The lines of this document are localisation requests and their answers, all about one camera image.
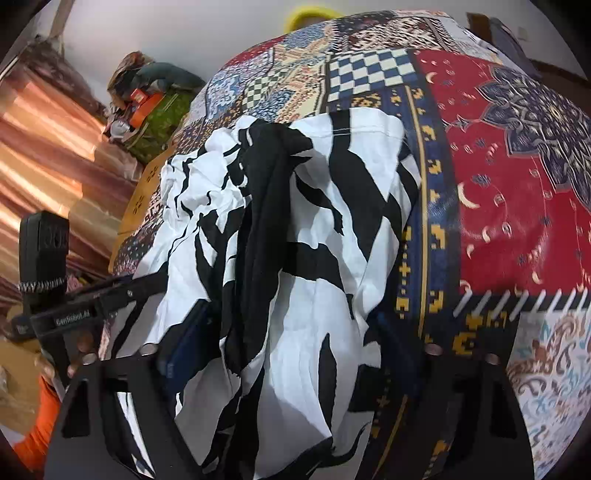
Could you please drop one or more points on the orange box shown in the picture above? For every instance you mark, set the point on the orange box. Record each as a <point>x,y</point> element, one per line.
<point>145,108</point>

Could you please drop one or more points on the black and white patterned garment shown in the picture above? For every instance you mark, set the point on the black and white patterned garment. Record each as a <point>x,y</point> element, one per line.
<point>300,286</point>

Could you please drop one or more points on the green fabric storage box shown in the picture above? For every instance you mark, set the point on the green fabric storage box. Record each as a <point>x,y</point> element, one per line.
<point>161,122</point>

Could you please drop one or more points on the pile of clothes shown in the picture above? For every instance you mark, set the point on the pile of clothes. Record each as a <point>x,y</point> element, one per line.
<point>127,74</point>

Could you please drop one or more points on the brown striped curtain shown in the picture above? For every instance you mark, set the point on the brown striped curtain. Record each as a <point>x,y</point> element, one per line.
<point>55,161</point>

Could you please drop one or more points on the yellow foam noodle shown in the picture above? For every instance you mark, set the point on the yellow foam noodle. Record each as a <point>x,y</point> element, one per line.
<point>309,16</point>

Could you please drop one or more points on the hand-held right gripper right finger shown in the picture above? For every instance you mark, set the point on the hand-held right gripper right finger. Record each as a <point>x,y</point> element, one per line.
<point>401,364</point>

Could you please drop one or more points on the patchwork printed bedsheet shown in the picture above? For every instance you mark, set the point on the patchwork printed bedsheet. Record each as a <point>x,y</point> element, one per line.
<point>508,184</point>

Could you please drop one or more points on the person's left forearm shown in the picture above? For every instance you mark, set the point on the person's left forearm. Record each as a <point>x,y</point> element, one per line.
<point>39,429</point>

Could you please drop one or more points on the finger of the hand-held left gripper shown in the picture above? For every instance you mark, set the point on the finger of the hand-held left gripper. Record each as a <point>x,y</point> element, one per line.
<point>134,290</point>

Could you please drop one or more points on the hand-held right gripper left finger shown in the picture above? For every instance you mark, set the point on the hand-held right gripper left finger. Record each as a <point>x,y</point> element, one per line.
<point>182,350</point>

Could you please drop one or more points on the person's left hand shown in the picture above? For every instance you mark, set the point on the person's left hand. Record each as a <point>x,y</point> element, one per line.
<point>46,367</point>

